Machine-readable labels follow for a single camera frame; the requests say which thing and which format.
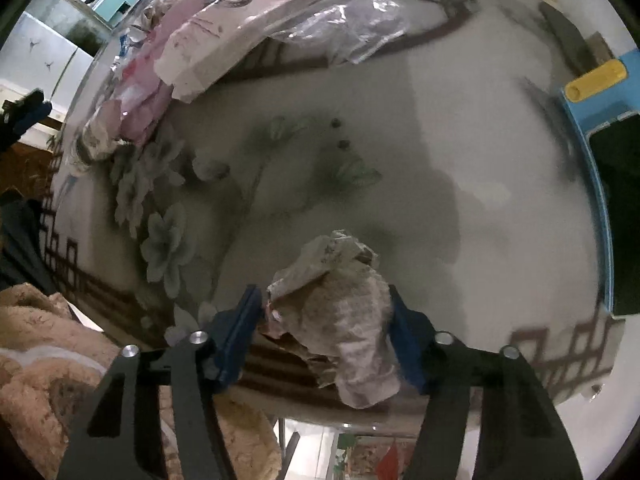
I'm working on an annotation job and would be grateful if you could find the yellow plastic piece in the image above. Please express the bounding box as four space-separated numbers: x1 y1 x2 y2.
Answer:
564 59 628 103

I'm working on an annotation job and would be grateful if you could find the dark cloth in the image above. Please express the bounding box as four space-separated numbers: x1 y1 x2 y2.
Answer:
0 190 76 301

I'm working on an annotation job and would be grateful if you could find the clear plastic bag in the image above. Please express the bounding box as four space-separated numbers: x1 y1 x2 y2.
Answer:
272 0 406 66

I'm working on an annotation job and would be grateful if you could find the brown fuzzy blanket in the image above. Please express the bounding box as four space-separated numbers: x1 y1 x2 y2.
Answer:
0 282 283 480

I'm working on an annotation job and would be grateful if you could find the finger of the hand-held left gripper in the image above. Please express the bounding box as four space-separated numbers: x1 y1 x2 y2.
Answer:
0 89 53 150

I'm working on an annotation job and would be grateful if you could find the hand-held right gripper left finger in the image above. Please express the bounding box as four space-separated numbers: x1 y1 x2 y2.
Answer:
55 285 264 480

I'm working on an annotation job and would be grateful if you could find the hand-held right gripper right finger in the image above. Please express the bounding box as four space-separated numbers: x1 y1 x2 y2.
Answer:
388 285 583 480

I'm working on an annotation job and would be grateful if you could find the floral printed tablecloth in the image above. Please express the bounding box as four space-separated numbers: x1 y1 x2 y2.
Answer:
42 0 621 431

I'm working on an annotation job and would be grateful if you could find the white refrigerator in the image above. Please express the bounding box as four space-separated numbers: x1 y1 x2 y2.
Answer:
0 10 98 126

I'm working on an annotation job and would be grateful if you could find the beige tissue wad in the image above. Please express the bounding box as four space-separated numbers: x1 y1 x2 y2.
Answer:
257 230 403 408

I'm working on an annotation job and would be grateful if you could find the pink plastic bag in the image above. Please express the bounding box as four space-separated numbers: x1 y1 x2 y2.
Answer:
97 0 211 146

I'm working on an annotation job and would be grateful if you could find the white pink printed box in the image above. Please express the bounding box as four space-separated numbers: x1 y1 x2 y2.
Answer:
152 0 338 103

